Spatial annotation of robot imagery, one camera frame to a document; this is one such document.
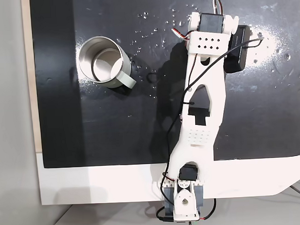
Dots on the black table mat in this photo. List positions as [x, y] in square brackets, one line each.
[115, 124]

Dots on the beige wooden board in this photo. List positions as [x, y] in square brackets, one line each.
[30, 73]

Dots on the black oval camera box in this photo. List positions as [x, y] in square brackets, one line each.
[238, 51]

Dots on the grey table clamp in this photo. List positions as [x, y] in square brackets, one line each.
[168, 199]

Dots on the stainless steel mug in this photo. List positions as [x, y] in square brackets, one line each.
[105, 62]

